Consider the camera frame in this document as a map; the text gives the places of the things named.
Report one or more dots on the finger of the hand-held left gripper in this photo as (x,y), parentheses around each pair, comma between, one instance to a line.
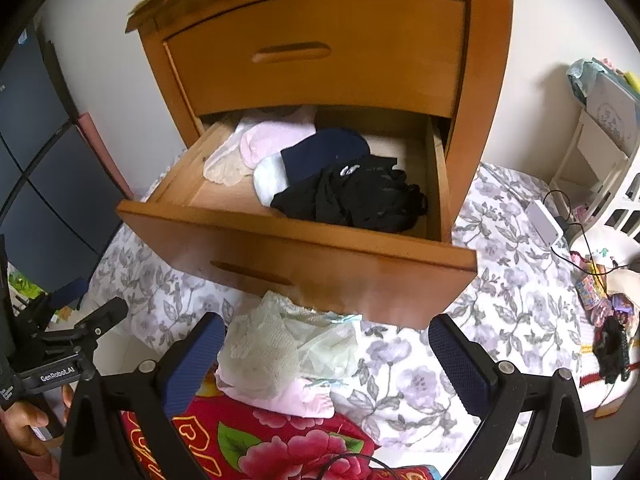
(90,321)
(57,296)

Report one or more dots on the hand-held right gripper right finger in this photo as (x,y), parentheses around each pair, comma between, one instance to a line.
(462,365)

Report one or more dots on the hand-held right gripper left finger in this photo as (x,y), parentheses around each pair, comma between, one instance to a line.
(192,365)

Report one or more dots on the green lace underwear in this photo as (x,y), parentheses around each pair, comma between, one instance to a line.
(280,345)

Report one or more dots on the pink and white garment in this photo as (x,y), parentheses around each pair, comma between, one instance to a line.
(295,397)

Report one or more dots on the deep wooden drawer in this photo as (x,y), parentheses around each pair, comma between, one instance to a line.
(325,270)

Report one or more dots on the black lace garment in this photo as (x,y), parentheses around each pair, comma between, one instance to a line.
(360,200)

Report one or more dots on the cream lace underwear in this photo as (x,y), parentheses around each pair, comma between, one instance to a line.
(225,167)

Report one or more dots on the pale pink garment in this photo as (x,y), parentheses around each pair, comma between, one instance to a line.
(272,137)

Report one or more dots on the navy and white garment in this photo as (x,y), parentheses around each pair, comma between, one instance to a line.
(320,152)

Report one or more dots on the person's left hand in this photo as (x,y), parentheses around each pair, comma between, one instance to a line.
(20,427)

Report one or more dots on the green packet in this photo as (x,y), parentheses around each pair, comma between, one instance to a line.
(22,285)

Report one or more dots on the grey floral blanket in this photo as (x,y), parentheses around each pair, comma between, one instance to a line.
(500,300)

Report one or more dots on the red printed blanket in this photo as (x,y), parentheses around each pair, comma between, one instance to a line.
(270,445)

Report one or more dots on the dark cabinet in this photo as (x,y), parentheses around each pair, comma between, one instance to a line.
(40,160)

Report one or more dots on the pink board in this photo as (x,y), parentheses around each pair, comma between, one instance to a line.
(102,155)

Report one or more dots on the pile of colourful clutter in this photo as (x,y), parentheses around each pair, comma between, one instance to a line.
(610,330)

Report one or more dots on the white power adapter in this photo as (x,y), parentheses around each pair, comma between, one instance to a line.
(545,222)

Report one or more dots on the white shelf rack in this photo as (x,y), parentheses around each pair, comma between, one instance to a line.
(595,130)

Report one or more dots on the wooden nightstand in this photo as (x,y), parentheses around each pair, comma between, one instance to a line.
(480,60)

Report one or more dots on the shallow wooden drawer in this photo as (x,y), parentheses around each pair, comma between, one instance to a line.
(325,75)

